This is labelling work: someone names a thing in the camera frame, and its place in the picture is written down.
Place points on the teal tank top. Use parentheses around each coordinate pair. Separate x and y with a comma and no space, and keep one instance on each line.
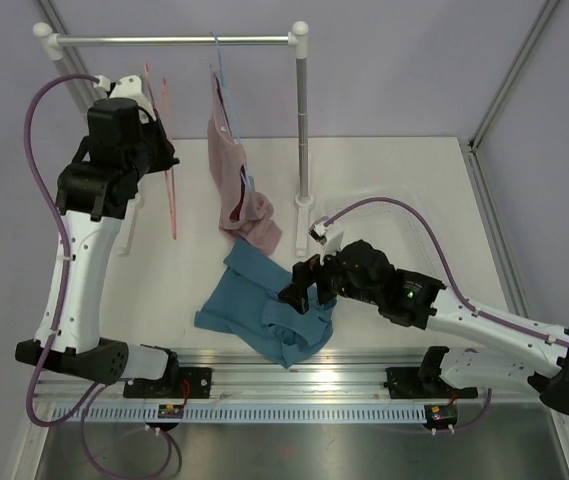
(245,304)

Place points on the white slotted cable duct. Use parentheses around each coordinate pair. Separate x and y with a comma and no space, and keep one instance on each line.
(201,413)

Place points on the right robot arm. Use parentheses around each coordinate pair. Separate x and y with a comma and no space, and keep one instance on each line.
(517,353)

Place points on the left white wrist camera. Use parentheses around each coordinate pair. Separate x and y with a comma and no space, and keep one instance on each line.
(129,87)

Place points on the white plastic basket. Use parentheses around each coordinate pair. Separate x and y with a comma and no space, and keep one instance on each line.
(387,227)

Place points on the left aluminium frame post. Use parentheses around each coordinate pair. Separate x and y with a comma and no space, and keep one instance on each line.
(64,42)

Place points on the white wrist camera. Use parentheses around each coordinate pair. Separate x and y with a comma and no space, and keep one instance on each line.
(328,235)
(129,87)

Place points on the pink wire hanger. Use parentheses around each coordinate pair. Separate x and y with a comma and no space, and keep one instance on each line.
(165,113)

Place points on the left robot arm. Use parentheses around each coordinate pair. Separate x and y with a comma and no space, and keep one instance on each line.
(124,143)

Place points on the right aluminium frame post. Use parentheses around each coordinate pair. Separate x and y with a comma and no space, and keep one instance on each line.
(514,71)

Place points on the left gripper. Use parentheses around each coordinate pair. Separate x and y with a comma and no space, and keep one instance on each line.
(167,158)

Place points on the blue wire hanger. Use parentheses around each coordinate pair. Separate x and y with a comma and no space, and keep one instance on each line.
(231,121)

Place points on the mauve tank top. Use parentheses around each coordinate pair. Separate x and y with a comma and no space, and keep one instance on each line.
(243,215)

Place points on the aluminium frame post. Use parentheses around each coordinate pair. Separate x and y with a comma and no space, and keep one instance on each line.
(514,71)
(64,42)

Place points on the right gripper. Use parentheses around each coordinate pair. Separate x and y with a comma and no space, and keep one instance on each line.
(306,274)

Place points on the aluminium mounting rail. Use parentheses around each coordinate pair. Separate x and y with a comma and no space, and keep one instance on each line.
(334,375)

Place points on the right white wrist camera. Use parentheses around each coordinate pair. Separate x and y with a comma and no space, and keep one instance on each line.
(328,235)

